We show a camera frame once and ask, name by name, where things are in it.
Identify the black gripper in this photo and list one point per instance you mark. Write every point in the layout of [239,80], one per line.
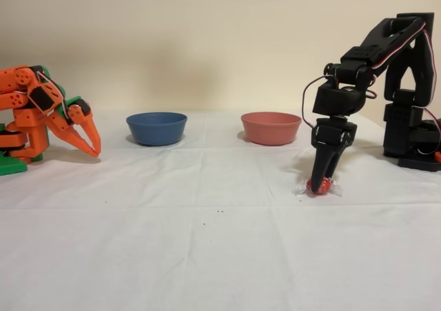
[331,132]

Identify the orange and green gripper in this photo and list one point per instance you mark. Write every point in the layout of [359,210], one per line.
[76,118]

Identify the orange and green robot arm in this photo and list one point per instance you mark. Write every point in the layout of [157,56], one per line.
[20,118]

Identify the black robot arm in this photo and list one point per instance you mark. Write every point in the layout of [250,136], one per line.
[358,54]

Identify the red bowl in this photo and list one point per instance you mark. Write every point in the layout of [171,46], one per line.
[271,131]

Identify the white tablecloth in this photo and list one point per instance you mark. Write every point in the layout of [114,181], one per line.
[220,249]

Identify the blue bowl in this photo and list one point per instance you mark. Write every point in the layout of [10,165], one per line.
[156,131]

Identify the small orange clamp piece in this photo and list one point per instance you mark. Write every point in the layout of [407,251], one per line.
[438,156]

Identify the red candy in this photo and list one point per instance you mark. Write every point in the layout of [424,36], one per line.
[327,186]

